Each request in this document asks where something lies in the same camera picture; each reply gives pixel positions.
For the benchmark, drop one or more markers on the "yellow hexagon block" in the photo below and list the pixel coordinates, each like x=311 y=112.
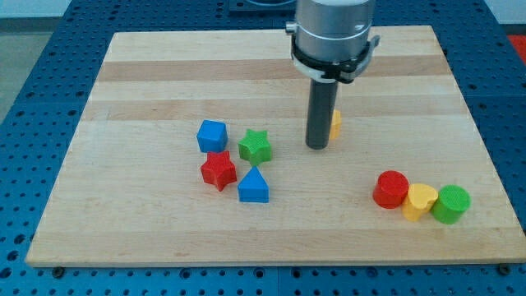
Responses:
x=335 y=127

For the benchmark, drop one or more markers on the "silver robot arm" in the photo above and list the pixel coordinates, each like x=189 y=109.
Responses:
x=331 y=30

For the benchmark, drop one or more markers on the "green star block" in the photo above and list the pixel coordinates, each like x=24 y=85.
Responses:
x=255 y=147

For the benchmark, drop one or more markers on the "red star block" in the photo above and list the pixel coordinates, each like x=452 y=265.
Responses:
x=219 y=170

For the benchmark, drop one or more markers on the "blue triangle block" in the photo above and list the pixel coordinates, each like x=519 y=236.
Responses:
x=253 y=187

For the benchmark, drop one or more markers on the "blue cube block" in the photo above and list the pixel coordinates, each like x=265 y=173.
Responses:
x=212 y=136

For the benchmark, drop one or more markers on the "wooden board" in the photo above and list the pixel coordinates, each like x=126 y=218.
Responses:
x=130 y=192

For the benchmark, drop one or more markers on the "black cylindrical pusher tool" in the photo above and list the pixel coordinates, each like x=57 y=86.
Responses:
x=321 y=106

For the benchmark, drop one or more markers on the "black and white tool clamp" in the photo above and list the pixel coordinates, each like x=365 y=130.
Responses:
x=328 y=72

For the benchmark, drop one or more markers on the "red cylinder block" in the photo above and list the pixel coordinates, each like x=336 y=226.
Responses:
x=391 y=189

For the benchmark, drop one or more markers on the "yellow heart block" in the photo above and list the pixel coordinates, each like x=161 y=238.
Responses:
x=419 y=200

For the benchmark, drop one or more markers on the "green cylinder block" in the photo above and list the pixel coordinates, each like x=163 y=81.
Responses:
x=453 y=201

